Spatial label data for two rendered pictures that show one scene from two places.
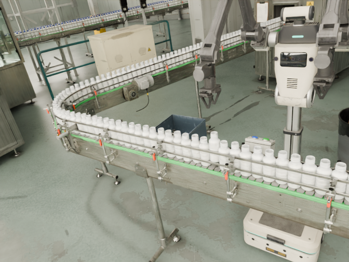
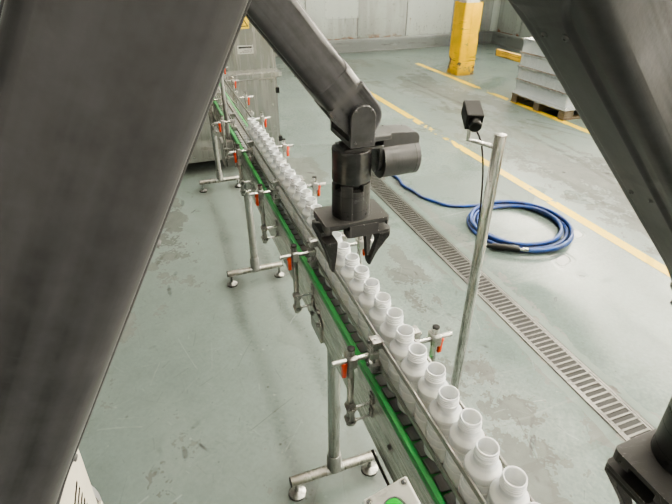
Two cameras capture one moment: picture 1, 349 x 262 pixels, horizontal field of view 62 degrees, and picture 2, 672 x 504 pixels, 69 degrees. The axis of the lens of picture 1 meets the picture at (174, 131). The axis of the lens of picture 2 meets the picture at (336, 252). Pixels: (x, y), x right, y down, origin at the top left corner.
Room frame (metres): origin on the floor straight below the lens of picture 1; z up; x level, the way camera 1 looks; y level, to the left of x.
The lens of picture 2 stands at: (1.70, -0.32, 1.83)
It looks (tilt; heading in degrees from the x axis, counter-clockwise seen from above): 32 degrees down; 212
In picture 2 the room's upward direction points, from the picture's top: straight up
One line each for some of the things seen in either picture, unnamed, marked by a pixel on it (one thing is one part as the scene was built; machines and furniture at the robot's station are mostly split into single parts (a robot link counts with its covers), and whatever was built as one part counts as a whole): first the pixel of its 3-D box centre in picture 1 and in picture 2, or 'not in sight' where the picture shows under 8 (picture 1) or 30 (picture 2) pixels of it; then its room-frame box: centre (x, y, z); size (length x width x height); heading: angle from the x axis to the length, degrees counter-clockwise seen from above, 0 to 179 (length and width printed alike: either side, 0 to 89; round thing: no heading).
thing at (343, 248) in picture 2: not in sight; (343, 271); (0.76, -0.89, 1.08); 0.06 x 0.06 x 0.17
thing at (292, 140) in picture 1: (292, 153); not in sight; (1.66, -0.78, 0.74); 0.11 x 0.11 x 0.40; 52
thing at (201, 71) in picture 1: (205, 65); not in sight; (1.28, -0.18, 1.57); 0.12 x 0.09 x 0.12; 141
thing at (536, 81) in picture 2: not in sight; (578, 74); (-5.68, -1.14, 0.42); 1.23 x 1.04 x 0.83; 143
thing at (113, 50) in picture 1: (126, 61); not in sight; (5.90, 0.73, 0.59); 1.10 x 0.62 x 1.18; 124
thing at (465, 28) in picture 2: not in sight; (464, 38); (-6.87, -3.14, 0.55); 0.40 x 0.40 x 1.10; 52
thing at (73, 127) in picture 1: (72, 141); not in sight; (1.95, 0.77, 0.96); 0.23 x 0.10 x 0.27; 142
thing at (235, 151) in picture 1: (235, 156); not in sight; (1.23, -0.29, 1.08); 0.06 x 0.06 x 0.17
